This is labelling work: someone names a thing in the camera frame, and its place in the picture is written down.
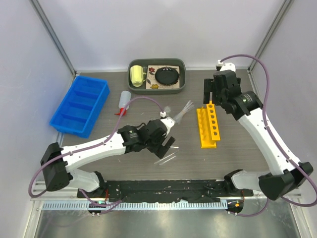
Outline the glass test tube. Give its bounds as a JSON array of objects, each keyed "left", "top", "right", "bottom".
[
  {"left": 162, "top": 153, "right": 175, "bottom": 161},
  {"left": 154, "top": 156, "right": 176, "bottom": 166}
]

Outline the yellow test tube rack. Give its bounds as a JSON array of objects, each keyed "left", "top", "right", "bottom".
[{"left": 196, "top": 101, "right": 221, "bottom": 149}]

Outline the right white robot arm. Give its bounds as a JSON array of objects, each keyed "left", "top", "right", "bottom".
[{"left": 203, "top": 70, "right": 314, "bottom": 200}]

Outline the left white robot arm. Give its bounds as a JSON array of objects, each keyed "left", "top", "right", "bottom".
[{"left": 41, "top": 117, "right": 175, "bottom": 198}]

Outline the bundle of plastic pipettes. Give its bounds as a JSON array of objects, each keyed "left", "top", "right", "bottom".
[{"left": 173, "top": 100, "right": 194, "bottom": 124}]

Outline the small glass erlenmeyer flask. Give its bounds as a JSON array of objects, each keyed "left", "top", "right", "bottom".
[{"left": 164, "top": 106, "right": 171, "bottom": 117}]

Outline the black round dish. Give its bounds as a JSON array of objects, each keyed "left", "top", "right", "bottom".
[{"left": 155, "top": 66, "right": 179, "bottom": 86}]

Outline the white wash bottle red cap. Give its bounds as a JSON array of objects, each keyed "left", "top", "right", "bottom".
[{"left": 115, "top": 91, "right": 131, "bottom": 116}]

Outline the floral coaster card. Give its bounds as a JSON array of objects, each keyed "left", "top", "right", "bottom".
[{"left": 146, "top": 65, "right": 180, "bottom": 90}]

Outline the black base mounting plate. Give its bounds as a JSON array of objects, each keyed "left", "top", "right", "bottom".
[{"left": 87, "top": 179, "right": 254, "bottom": 203}]

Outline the pale yellow mug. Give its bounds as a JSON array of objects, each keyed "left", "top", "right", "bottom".
[{"left": 130, "top": 65, "right": 146, "bottom": 87}]

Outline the grey-green plastic tray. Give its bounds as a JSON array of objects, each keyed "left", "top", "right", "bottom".
[{"left": 127, "top": 58, "right": 186, "bottom": 94}]

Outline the blue divided plastic bin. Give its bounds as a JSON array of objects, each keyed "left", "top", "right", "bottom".
[{"left": 50, "top": 76, "right": 110, "bottom": 138}]

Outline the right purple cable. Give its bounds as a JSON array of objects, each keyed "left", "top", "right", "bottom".
[{"left": 220, "top": 54, "right": 317, "bottom": 217}]

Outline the white slotted cable duct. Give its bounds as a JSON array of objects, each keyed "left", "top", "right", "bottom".
[{"left": 42, "top": 200, "right": 227, "bottom": 211}]

